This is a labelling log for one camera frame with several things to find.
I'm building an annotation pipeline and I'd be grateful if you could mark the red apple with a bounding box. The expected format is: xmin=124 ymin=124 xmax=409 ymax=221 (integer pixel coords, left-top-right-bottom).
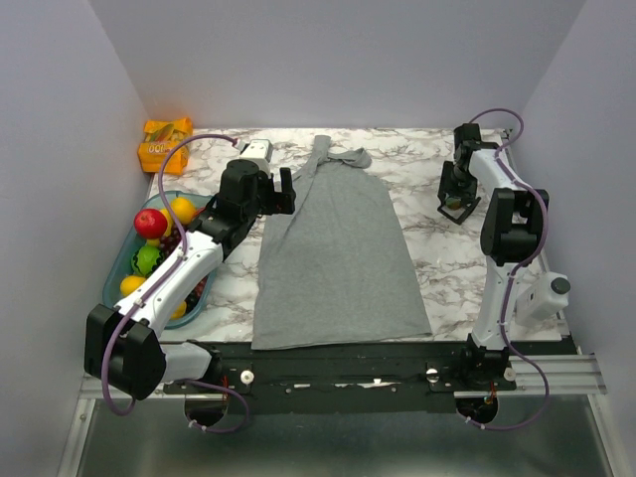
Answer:
xmin=133 ymin=209 xmax=168 ymax=239

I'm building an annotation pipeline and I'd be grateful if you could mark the colourful round brooch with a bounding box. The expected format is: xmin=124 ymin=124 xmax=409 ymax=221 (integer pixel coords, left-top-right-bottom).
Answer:
xmin=445 ymin=198 xmax=461 ymax=209

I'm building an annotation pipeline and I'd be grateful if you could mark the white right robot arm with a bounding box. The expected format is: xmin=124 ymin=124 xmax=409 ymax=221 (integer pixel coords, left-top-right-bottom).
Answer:
xmin=437 ymin=122 xmax=550 ymax=390

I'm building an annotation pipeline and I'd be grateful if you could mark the aluminium rail frame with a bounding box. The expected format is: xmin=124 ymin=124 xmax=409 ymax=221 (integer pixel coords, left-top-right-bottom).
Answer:
xmin=59 ymin=341 xmax=619 ymax=476

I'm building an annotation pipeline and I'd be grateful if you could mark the dark purple grape bunch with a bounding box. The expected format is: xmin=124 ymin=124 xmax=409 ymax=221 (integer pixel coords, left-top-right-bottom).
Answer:
xmin=159 ymin=228 xmax=208 ymax=313

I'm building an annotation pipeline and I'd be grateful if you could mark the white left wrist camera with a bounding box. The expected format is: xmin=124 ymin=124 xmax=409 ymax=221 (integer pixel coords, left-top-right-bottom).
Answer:
xmin=239 ymin=139 xmax=273 ymax=175

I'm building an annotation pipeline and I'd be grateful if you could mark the teal plastic fruit tray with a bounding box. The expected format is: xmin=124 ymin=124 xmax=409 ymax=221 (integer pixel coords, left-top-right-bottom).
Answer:
xmin=102 ymin=190 xmax=216 ymax=330

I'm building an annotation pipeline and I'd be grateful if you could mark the orange yellow fruit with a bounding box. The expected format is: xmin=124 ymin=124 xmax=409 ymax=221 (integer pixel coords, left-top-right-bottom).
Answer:
xmin=171 ymin=301 xmax=188 ymax=320

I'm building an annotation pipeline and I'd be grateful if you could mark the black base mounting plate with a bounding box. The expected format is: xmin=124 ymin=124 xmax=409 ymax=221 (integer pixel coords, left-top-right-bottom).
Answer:
xmin=158 ymin=340 xmax=518 ymax=416

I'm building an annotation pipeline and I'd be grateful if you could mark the grey tank top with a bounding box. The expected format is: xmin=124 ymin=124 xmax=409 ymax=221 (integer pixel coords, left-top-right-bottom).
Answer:
xmin=251 ymin=135 xmax=431 ymax=350

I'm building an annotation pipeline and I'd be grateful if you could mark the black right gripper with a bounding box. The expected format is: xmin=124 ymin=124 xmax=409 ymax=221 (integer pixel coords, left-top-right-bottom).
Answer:
xmin=436 ymin=161 xmax=479 ymax=208

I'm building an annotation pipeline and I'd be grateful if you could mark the black brooch display box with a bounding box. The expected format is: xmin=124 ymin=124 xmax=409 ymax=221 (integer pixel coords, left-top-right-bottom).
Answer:
xmin=437 ymin=205 xmax=462 ymax=225

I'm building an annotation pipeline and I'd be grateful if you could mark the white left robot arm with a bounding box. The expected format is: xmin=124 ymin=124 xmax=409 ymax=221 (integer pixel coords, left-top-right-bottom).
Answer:
xmin=84 ymin=159 xmax=296 ymax=400

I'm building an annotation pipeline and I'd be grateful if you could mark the yellow lemon under apple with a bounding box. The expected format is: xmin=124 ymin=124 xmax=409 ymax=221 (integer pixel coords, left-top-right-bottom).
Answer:
xmin=146 ymin=208 xmax=174 ymax=247

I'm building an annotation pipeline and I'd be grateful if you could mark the orange snack bag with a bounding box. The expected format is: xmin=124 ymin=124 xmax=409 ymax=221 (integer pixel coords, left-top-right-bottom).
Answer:
xmin=137 ymin=117 xmax=193 ymax=176

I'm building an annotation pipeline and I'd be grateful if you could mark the white bottle black cap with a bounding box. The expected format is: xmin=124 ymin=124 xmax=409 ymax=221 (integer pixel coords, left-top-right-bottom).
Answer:
xmin=515 ymin=271 xmax=571 ymax=327

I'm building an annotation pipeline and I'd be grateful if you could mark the green striped melon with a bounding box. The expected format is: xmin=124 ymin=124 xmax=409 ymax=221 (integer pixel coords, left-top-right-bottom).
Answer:
xmin=130 ymin=244 xmax=165 ymax=277

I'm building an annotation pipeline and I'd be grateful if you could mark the yellow pear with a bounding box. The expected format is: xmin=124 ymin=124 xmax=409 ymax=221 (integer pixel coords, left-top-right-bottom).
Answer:
xmin=119 ymin=275 xmax=146 ymax=297

